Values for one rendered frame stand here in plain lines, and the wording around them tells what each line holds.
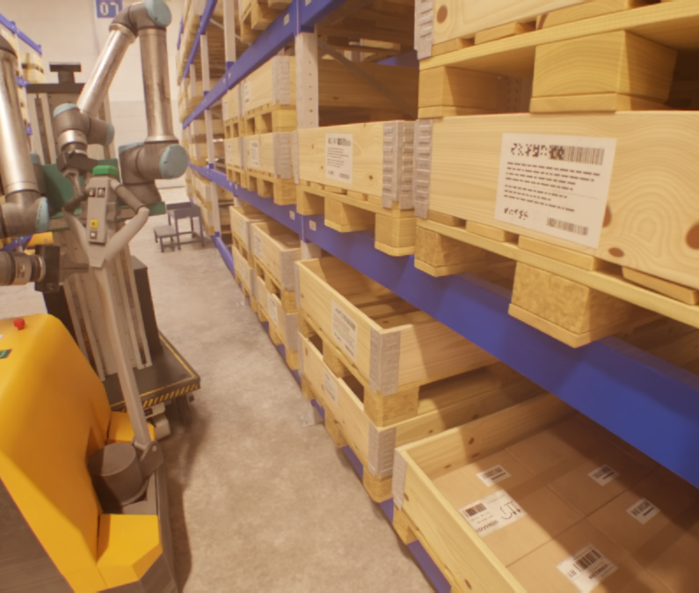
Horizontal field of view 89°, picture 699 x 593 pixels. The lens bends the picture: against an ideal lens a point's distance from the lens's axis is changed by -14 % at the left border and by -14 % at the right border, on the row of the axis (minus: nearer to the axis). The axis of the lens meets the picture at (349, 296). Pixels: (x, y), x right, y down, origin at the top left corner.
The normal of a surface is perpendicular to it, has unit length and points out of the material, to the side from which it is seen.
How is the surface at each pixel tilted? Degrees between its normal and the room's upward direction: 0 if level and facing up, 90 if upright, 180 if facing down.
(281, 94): 90
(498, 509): 0
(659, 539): 0
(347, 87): 90
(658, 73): 90
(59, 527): 90
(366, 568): 0
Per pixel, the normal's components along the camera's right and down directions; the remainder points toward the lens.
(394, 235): -0.33, 0.34
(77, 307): 0.65, 0.27
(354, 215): 0.43, 0.33
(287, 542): 0.00, -0.93
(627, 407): -0.91, 0.15
